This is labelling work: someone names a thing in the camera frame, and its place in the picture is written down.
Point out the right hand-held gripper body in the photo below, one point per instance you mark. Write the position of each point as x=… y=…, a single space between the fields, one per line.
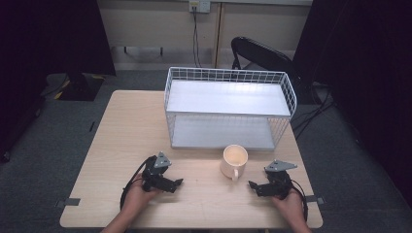
x=280 y=183

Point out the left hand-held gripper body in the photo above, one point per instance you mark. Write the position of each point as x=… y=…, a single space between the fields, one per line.
x=154 y=174

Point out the cream ceramic cup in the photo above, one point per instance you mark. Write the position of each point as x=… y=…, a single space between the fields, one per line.
x=233 y=161

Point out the person's right hand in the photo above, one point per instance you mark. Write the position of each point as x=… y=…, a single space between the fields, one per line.
x=290 y=208

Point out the person's left hand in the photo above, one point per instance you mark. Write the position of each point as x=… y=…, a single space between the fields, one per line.
x=136 y=199

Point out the black stand base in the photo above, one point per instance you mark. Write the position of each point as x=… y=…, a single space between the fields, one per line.
x=79 y=87

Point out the black chair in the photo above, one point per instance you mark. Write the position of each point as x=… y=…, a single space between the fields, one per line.
x=262 y=55

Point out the dark curtain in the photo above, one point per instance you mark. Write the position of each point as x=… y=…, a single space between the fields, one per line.
x=366 y=64
x=48 y=48

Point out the white wall socket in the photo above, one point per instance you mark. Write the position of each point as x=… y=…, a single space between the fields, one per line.
x=199 y=5

